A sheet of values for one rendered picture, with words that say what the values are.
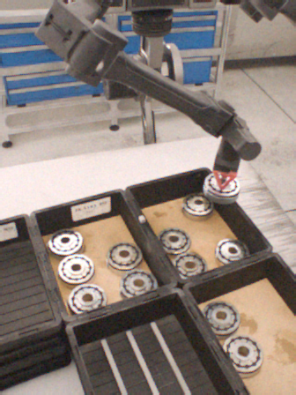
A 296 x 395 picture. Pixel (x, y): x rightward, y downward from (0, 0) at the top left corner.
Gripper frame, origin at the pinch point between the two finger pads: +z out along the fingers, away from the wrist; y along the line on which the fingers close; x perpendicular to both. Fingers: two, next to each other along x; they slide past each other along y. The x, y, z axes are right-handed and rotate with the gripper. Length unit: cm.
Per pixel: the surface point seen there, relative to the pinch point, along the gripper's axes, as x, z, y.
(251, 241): -12.2, 15.9, -4.5
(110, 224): 31.3, 21.9, -6.2
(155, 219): 18.4, 21.6, 0.1
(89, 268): 30.0, 19.3, -26.7
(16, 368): 37, 26, -58
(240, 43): 19, 75, 316
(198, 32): 43, 29, 199
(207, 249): 0.0, 21.3, -7.2
